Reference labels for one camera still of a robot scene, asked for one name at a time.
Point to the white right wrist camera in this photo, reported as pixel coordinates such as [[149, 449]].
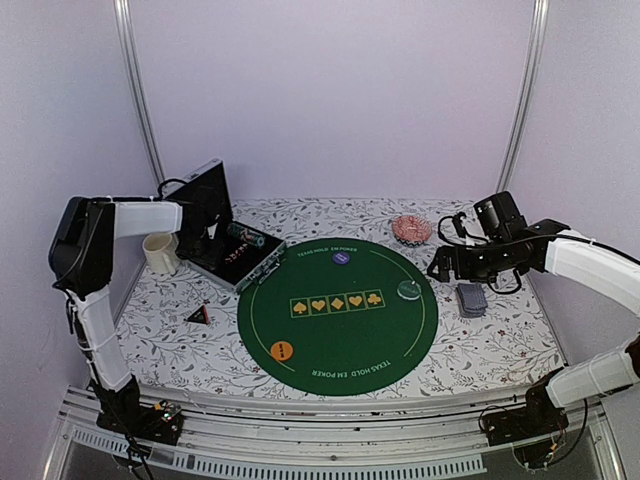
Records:
[[459, 224]]

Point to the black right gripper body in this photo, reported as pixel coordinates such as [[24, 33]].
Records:
[[482, 268]]

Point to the round green poker mat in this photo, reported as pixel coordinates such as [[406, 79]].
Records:
[[351, 332]]

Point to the right aluminium frame post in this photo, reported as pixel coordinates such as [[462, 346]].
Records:
[[531, 67]]

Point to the aluminium frame post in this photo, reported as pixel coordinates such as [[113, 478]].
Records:
[[531, 67], [126, 36]]

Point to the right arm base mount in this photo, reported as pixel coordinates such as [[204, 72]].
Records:
[[542, 427]]

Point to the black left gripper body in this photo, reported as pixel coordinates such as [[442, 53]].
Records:
[[199, 247]]

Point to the orange big blind button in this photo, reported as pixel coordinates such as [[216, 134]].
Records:
[[281, 351]]

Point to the left aluminium frame post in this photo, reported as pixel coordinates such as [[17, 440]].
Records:
[[126, 36]]

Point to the red patterned small bowl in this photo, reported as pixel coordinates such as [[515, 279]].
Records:
[[410, 230]]

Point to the aluminium poker chip case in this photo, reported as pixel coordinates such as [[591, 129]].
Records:
[[235, 240]]

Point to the grey playing card deck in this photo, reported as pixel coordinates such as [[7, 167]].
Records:
[[472, 300]]

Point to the red black chip row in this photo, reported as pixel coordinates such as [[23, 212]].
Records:
[[236, 253]]

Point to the aluminium front rail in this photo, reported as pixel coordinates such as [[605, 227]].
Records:
[[233, 437]]

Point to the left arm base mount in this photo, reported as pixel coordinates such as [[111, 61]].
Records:
[[161, 423]]

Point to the black triangular all-in marker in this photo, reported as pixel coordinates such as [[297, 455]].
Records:
[[200, 316]]

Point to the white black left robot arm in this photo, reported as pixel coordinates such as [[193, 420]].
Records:
[[81, 258]]

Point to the green poker chip row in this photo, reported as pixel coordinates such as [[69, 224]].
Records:
[[246, 234]]

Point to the purple small blind button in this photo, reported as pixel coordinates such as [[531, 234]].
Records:
[[341, 258]]

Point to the green white dealer button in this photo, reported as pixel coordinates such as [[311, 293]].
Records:
[[409, 290]]

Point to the cream ceramic mug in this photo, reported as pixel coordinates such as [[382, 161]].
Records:
[[160, 253]]

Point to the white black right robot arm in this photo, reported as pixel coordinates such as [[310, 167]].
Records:
[[549, 246]]

